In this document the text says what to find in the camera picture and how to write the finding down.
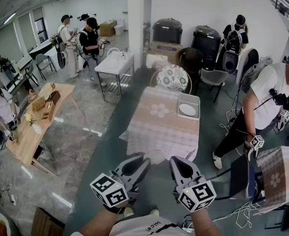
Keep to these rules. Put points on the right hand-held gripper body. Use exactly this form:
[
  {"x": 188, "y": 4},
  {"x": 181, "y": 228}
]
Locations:
[{"x": 196, "y": 195}]

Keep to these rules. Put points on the printed cardboard box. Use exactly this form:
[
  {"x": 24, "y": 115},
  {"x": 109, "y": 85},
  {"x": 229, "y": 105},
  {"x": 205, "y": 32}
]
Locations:
[{"x": 165, "y": 49}]

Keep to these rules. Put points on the yellow flowers in white vase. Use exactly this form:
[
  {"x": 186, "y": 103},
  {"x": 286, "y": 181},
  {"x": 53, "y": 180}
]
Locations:
[{"x": 36, "y": 128}]

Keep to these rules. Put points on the grey padded chair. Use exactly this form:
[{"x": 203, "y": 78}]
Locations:
[{"x": 213, "y": 76}]

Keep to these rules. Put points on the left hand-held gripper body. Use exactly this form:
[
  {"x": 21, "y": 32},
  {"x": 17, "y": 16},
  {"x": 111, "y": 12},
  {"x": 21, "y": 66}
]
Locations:
[{"x": 110, "y": 190}]

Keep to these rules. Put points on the white power strip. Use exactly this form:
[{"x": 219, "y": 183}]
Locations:
[{"x": 13, "y": 200}]

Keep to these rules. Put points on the white and black appliance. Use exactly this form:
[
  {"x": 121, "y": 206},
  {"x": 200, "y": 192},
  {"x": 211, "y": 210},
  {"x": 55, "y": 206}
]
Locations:
[{"x": 230, "y": 60}]

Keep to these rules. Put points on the brown wicker chair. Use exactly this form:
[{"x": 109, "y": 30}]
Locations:
[{"x": 191, "y": 60}]

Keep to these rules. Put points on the white cloth heap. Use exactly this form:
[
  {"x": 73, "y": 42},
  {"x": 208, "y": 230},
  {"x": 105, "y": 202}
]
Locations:
[{"x": 156, "y": 60}]

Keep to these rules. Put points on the white bin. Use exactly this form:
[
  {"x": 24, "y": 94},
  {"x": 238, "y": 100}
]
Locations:
[{"x": 118, "y": 29}]

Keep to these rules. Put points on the light wooden box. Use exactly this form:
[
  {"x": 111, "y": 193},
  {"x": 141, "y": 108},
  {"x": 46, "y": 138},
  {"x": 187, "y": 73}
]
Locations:
[{"x": 48, "y": 112}]

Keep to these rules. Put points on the person's right forearm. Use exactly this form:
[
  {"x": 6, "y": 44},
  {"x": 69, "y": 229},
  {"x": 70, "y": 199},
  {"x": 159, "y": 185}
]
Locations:
[{"x": 203, "y": 224}]

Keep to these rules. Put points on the person's left forearm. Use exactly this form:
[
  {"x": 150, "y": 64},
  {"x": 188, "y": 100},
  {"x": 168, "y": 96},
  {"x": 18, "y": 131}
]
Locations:
[{"x": 97, "y": 222}]

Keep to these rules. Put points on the white round-backed seat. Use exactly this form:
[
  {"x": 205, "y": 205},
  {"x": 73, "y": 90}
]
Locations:
[{"x": 247, "y": 65}]

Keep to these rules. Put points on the grey shell chair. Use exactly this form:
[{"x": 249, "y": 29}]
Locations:
[{"x": 42, "y": 59}]

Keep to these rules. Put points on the gold-framed chair with white seat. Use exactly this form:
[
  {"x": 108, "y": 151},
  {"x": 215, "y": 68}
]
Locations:
[{"x": 191, "y": 82}]

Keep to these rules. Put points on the large black lidded container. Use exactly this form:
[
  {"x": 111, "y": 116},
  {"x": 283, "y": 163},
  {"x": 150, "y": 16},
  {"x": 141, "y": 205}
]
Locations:
[
  {"x": 206, "y": 45},
  {"x": 167, "y": 32}
]

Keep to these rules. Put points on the plain cardboard box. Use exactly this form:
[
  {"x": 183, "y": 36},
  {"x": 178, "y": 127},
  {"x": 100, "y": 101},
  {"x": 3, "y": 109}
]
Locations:
[{"x": 107, "y": 28}]

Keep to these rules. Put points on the ceiling strip light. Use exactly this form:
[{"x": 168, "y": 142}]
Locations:
[{"x": 9, "y": 18}]

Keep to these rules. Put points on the person's pale shoe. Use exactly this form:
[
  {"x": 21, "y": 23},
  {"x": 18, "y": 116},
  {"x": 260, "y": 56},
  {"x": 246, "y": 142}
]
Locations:
[
  {"x": 154, "y": 212},
  {"x": 128, "y": 212}
]

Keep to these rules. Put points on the dark wooden board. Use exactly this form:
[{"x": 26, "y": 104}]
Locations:
[{"x": 47, "y": 224}]

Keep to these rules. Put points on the light wooden table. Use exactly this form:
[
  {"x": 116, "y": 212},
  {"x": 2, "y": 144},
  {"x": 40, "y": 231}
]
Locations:
[{"x": 29, "y": 141}]

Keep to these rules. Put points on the dark brown box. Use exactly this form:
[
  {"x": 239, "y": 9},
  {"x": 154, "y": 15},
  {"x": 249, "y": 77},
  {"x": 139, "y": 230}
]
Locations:
[{"x": 54, "y": 97}]

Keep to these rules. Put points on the person's white shirt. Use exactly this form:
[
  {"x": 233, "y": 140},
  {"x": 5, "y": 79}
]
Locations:
[{"x": 144, "y": 227}]

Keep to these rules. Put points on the white round plate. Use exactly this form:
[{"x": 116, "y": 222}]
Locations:
[{"x": 187, "y": 109}]

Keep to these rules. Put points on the white metal-framed table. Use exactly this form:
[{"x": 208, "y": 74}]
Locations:
[{"x": 112, "y": 64}]

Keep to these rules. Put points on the white rectangular tray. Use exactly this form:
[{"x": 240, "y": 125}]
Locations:
[{"x": 194, "y": 99}]

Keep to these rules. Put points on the black and white floral cushion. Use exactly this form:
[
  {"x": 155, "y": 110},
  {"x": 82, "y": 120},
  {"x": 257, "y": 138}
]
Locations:
[{"x": 172, "y": 77}]

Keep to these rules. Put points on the black chair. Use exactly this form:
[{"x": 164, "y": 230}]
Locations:
[{"x": 240, "y": 178}]

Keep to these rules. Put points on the woven wooden basket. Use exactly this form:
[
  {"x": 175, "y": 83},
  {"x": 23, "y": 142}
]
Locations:
[{"x": 36, "y": 102}]

